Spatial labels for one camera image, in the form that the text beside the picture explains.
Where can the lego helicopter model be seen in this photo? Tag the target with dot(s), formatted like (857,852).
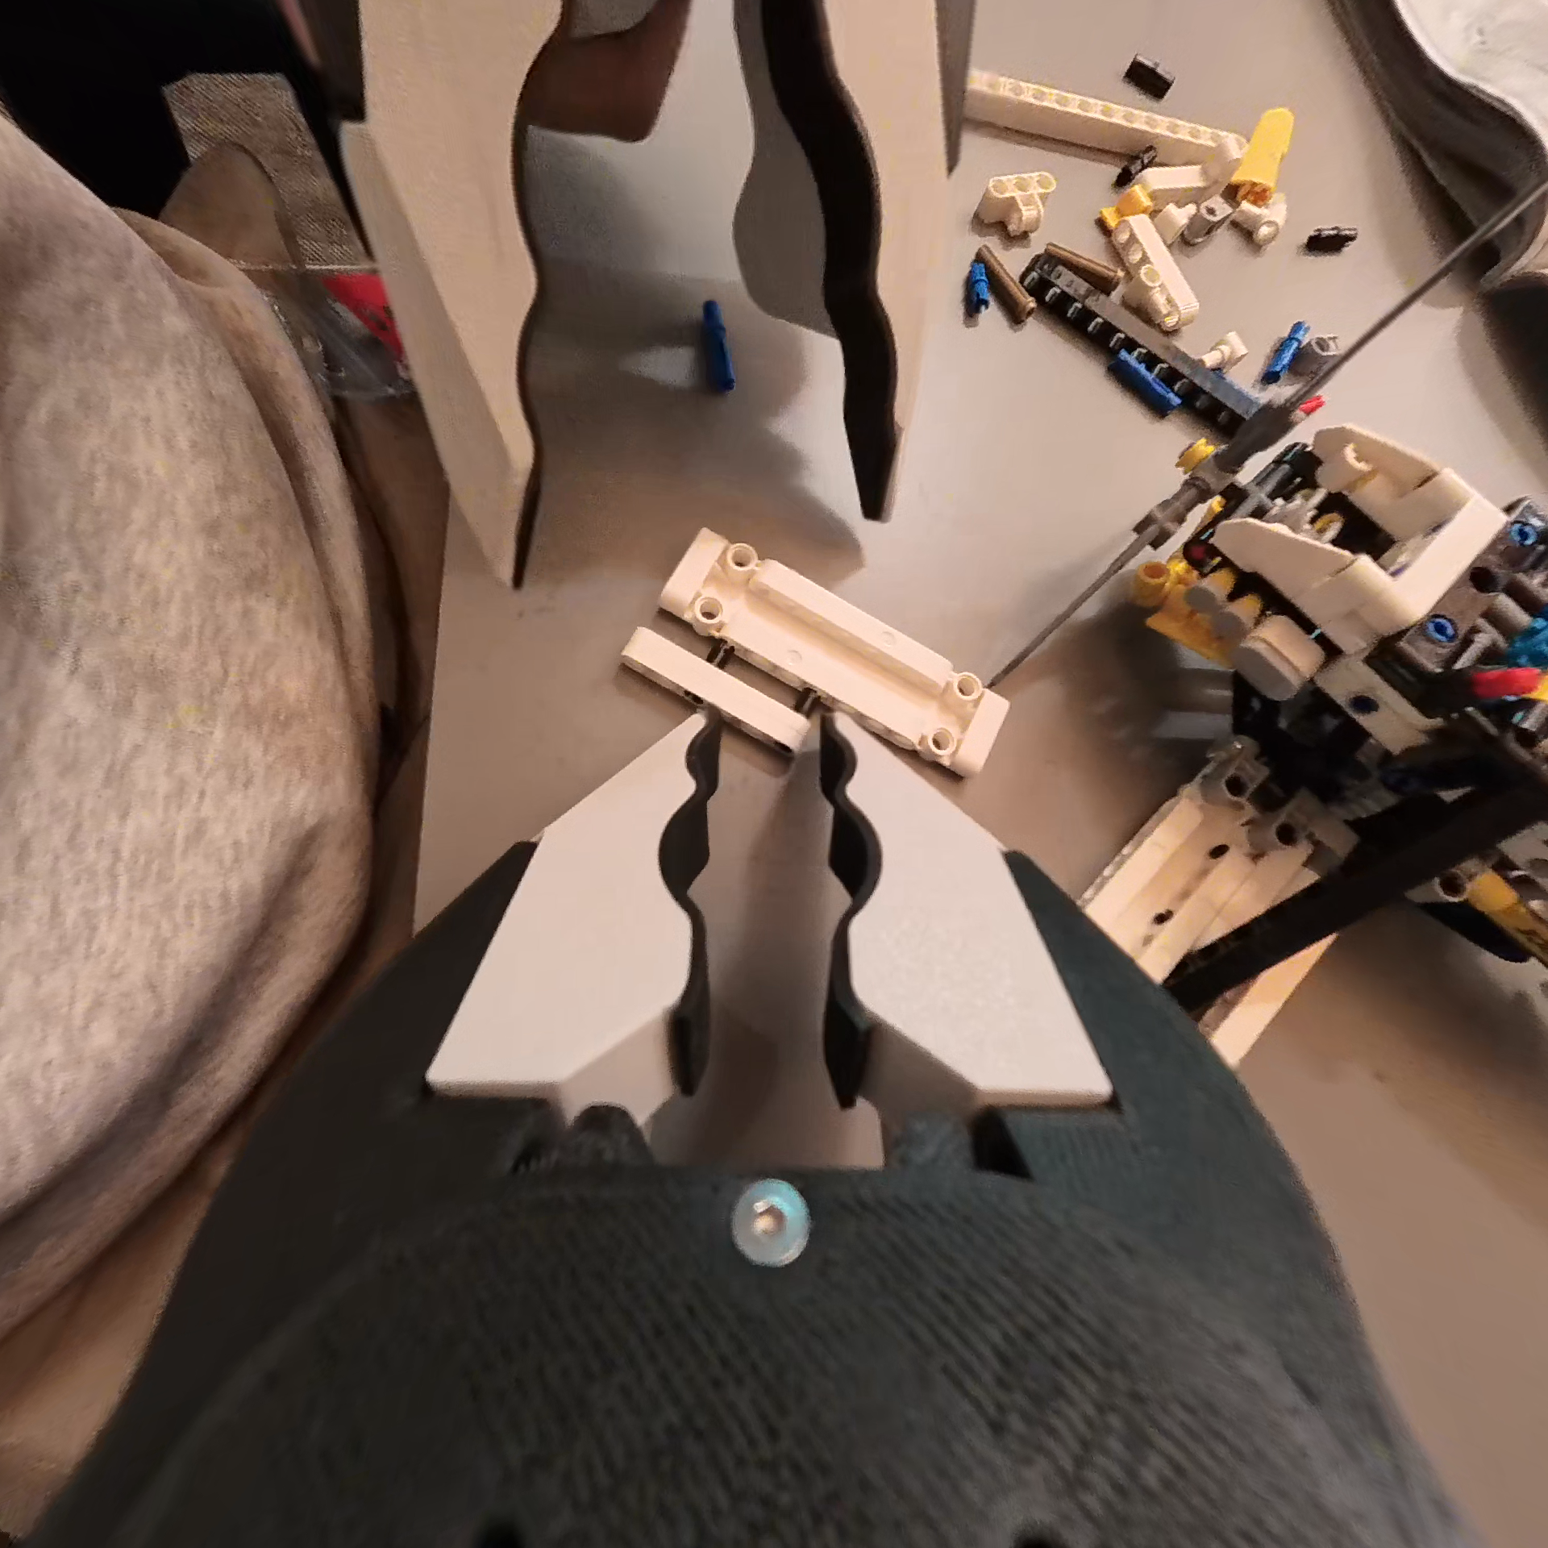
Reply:
(1390,581)

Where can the person's beige trousers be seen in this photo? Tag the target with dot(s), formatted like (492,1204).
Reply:
(411,726)

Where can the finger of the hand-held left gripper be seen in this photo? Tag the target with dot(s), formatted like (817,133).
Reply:
(448,242)
(907,120)

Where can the person's left hand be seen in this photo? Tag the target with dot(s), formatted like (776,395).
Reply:
(616,85)

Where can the black lego beam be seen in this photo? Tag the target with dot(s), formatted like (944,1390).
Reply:
(1124,339)

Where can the white lego panel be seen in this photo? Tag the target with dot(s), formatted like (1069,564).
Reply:
(835,641)

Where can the long white lego beam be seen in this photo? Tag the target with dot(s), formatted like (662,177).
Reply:
(1087,111)

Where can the medium white lego beam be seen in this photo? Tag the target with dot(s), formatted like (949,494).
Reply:
(1156,273)

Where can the grey lego connector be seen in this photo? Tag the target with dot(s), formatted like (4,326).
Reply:
(1320,350)

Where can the red lego pin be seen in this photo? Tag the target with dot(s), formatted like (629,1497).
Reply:
(1307,406)

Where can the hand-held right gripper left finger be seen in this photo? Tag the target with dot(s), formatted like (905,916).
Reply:
(568,968)

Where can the brown woven chair seat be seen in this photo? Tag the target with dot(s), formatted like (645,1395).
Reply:
(242,133)

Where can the white T-shaped lego piece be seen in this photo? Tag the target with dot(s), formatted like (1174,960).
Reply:
(1016,199)

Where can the long blue lego axle pin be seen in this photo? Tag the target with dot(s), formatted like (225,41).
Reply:
(1288,350)

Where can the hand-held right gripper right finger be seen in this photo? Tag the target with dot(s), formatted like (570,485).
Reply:
(968,968)

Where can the grey cloth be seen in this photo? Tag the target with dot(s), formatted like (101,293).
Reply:
(1463,72)

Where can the tan lego axle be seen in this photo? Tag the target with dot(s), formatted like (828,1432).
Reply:
(1006,284)
(1082,267)

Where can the thin grey lego liftarm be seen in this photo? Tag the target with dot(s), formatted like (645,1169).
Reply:
(1209,219)

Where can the white bent lego liftarm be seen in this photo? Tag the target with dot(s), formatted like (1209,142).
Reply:
(1191,179)

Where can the clear plastic bag red print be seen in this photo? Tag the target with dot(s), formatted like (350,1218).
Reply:
(356,321)

